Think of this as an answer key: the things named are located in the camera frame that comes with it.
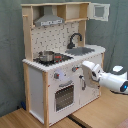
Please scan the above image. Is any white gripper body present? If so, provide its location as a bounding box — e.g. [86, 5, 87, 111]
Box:
[82, 61, 102, 88]

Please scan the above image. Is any white oven door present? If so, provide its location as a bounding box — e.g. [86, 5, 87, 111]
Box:
[49, 80, 79, 118]

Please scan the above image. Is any white toy microwave door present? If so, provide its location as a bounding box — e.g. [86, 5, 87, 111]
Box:
[88, 3, 110, 21]

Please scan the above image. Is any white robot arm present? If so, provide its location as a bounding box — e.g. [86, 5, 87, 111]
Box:
[82, 61, 128, 95]

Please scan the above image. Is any wooden toy kitchen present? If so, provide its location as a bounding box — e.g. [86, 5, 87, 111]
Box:
[22, 2, 105, 128]

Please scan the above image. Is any red right stove knob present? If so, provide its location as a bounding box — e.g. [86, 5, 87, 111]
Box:
[72, 66, 79, 72]

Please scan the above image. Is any red stove knob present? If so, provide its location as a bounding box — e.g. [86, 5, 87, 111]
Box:
[54, 73, 60, 79]
[72, 66, 79, 72]

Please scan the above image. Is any grey toy sink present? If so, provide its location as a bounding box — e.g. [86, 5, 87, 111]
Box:
[66, 47, 94, 56]

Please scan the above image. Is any white cabinet door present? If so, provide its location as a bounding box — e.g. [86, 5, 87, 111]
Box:
[79, 57, 102, 107]

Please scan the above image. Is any black toy faucet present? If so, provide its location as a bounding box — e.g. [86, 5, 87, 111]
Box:
[66, 32, 83, 50]

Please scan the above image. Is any black toy stovetop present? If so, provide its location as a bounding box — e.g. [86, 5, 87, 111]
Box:
[34, 53, 71, 66]

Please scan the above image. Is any red left stove knob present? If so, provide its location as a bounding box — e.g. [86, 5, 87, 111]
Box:
[54, 73, 60, 79]

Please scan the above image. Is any small metal pot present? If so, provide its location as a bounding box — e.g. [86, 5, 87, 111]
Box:
[39, 51, 55, 62]

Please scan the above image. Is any grey range hood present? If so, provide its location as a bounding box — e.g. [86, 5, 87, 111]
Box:
[35, 6, 64, 27]

